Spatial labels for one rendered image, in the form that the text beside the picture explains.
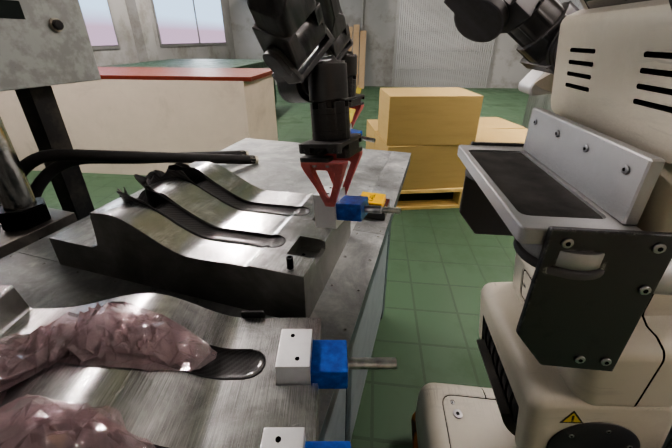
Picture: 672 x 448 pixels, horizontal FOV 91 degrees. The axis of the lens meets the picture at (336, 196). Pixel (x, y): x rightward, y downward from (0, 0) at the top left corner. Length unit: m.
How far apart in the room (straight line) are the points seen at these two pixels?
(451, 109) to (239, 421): 2.26
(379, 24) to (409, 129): 7.29
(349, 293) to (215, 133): 2.70
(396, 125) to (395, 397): 1.63
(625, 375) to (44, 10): 1.37
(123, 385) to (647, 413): 0.56
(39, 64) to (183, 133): 2.17
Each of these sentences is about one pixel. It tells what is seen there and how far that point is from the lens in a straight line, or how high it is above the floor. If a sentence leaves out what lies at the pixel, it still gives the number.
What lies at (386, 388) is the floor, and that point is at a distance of 1.45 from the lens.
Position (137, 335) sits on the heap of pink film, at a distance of 0.43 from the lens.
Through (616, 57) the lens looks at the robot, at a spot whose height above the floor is 1.17.
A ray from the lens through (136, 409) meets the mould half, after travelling 0.41.
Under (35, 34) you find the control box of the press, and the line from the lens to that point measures 1.23.
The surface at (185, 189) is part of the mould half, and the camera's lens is 0.70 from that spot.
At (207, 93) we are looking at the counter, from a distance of 3.10.
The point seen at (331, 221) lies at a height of 0.93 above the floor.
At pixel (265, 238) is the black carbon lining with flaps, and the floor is 0.88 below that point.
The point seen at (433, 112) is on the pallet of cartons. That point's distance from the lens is 2.41.
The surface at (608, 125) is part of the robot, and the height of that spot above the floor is 1.10.
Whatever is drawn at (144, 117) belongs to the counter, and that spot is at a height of 0.56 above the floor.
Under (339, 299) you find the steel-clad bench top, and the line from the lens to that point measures 0.57.
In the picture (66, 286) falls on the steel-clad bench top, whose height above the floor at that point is 0.80.
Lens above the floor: 1.19
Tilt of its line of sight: 25 degrees down
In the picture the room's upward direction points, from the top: straight up
